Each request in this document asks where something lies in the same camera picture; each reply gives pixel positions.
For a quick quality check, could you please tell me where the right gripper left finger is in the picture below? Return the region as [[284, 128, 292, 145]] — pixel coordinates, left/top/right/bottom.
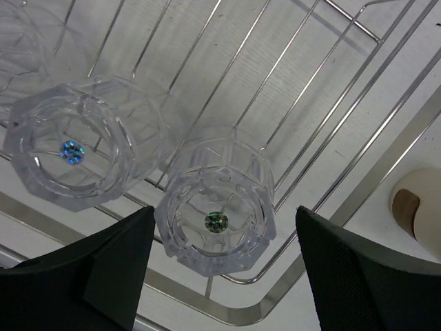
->
[[1, 207, 155, 330]]

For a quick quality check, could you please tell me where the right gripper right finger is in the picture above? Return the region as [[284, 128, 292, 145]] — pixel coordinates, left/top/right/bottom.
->
[[296, 206, 440, 330]]

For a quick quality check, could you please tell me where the beige brown cup back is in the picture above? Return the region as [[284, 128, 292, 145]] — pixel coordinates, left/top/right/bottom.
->
[[389, 168, 440, 260]]

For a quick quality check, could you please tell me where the clear glass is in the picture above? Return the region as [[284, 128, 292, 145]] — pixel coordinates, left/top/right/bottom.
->
[[154, 126, 276, 277], [3, 76, 176, 212], [1, 1, 90, 119]]

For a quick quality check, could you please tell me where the metal wire dish rack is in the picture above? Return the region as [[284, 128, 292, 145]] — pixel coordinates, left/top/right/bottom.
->
[[0, 0, 441, 327]]

